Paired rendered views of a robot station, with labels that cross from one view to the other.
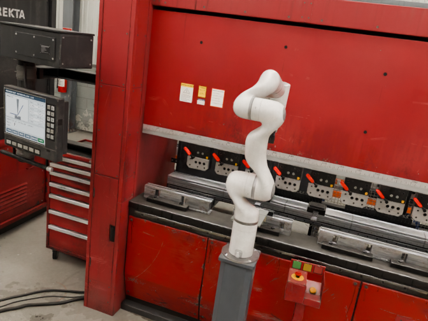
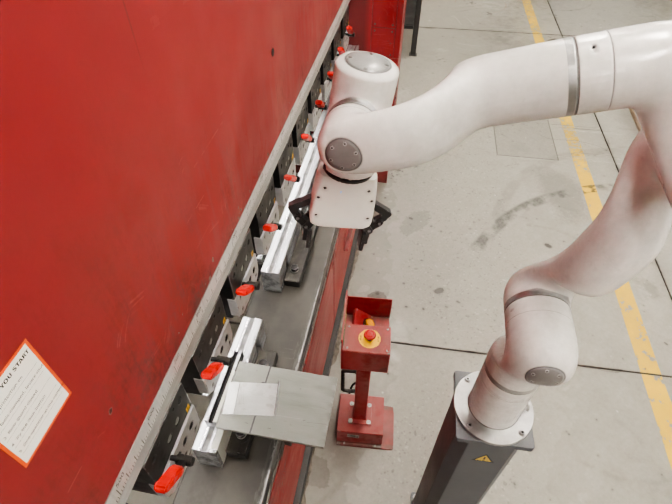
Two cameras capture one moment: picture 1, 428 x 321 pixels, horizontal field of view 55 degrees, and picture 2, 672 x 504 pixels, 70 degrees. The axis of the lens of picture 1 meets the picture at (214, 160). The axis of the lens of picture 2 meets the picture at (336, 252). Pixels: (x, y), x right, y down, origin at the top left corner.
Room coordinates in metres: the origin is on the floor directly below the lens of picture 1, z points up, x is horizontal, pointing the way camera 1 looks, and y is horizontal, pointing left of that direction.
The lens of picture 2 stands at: (2.31, 0.29, 2.12)
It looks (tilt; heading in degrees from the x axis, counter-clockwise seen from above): 47 degrees down; 263
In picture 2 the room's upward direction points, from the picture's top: straight up
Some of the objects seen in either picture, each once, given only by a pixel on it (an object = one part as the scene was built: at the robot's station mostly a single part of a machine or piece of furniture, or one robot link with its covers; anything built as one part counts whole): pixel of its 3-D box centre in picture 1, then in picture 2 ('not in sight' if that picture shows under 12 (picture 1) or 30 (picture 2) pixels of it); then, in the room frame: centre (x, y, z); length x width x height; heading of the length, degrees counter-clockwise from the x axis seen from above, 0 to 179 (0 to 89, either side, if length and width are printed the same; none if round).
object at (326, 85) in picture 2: not in sight; (317, 73); (2.18, -1.44, 1.26); 0.15 x 0.09 x 0.17; 73
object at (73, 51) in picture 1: (44, 101); not in sight; (2.42, 1.04, 1.53); 0.51 x 0.25 x 0.85; 63
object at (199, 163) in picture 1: (200, 155); not in sight; (2.65, 0.09, 1.26); 0.15 x 0.09 x 0.17; 73
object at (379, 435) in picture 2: not in sight; (366, 419); (2.08, -0.61, 0.06); 0.25 x 0.20 x 0.12; 168
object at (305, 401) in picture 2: (249, 215); (279, 402); (2.39, -0.27, 1.00); 0.26 x 0.18 x 0.01; 163
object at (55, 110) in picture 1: (37, 121); not in sight; (2.32, 1.04, 1.42); 0.45 x 0.12 x 0.36; 63
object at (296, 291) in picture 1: (304, 283); (366, 331); (2.10, -0.61, 0.75); 0.20 x 0.16 x 0.18; 78
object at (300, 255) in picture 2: (346, 251); (301, 251); (2.30, -0.87, 0.89); 0.30 x 0.05 x 0.03; 73
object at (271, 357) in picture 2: (256, 227); (253, 400); (2.47, -0.33, 0.89); 0.30 x 0.05 x 0.03; 73
